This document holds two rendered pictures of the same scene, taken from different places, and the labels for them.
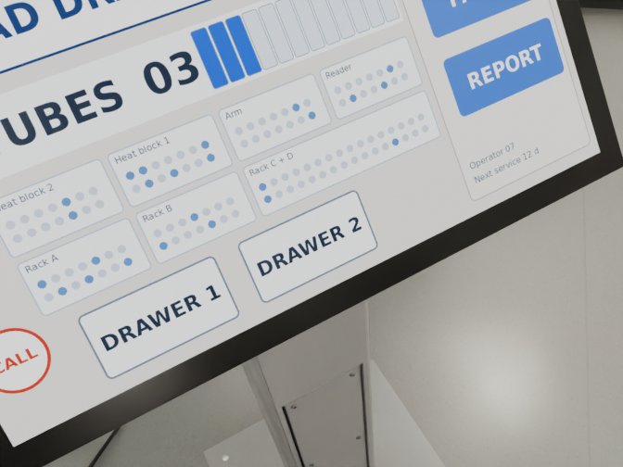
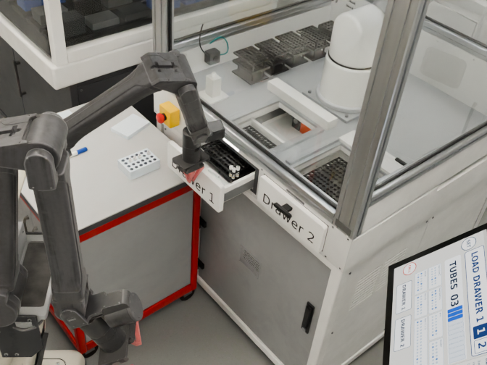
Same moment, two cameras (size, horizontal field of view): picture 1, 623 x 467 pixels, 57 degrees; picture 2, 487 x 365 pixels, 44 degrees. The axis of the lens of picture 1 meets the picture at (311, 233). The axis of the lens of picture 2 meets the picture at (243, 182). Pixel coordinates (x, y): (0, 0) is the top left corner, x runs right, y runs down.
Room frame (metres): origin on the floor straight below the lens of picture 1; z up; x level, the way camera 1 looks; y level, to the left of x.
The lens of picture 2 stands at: (0.33, -0.96, 2.18)
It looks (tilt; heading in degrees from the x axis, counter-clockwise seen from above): 41 degrees down; 120
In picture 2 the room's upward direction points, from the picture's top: 6 degrees clockwise
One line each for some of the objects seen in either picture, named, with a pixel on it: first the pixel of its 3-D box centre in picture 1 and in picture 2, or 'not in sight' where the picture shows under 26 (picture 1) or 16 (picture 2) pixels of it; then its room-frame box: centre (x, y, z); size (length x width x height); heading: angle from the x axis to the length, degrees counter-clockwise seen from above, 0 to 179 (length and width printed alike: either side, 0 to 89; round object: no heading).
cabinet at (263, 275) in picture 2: not in sight; (314, 211); (-0.35, 0.85, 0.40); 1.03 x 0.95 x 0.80; 164
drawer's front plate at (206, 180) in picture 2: not in sight; (194, 175); (-0.57, 0.27, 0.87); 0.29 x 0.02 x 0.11; 164
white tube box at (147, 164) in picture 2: not in sight; (138, 164); (-0.83, 0.28, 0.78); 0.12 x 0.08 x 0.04; 74
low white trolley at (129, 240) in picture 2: not in sight; (99, 227); (-1.01, 0.22, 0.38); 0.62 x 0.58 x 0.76; 164
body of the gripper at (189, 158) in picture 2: not in sight; (191, 153); (-0.55, 0.22, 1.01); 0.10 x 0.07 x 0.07; 74
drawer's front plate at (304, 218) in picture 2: not in sight; (290, 212); (-0.23, 0.31, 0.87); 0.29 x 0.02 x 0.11; 164
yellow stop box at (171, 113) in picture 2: not in sight; (168, 114); (-0.85, 0.48, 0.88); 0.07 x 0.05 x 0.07; 164
